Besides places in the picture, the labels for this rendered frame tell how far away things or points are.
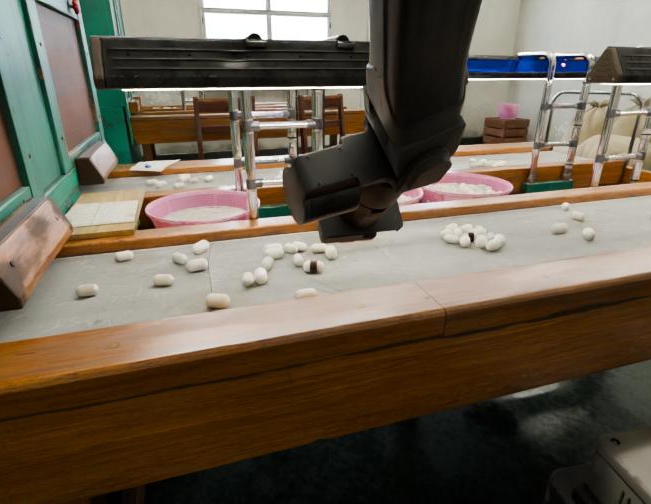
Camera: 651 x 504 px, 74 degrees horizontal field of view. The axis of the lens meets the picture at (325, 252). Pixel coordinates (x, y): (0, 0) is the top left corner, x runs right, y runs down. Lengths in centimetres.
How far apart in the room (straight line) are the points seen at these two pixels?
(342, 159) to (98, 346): 37
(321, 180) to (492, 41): 706
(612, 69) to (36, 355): 112
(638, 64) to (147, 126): 293
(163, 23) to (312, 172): 542
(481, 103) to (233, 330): 696
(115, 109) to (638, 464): 323
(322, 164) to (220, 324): 28
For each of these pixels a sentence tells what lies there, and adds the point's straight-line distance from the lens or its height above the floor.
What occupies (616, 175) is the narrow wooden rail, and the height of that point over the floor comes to 71.
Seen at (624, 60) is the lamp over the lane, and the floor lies 108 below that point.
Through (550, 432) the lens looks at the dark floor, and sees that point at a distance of 166.
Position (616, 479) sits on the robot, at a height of 44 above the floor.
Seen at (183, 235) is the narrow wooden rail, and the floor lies 76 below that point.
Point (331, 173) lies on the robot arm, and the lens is 38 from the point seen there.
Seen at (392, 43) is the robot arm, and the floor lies 108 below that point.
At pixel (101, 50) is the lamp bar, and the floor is 109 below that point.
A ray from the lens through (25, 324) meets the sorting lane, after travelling 74.
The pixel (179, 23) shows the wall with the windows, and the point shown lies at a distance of 577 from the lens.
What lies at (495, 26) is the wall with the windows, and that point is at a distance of 742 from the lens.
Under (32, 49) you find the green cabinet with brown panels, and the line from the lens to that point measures 118.
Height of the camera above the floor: 107
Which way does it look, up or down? 23 degrees down
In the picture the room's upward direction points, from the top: straight up
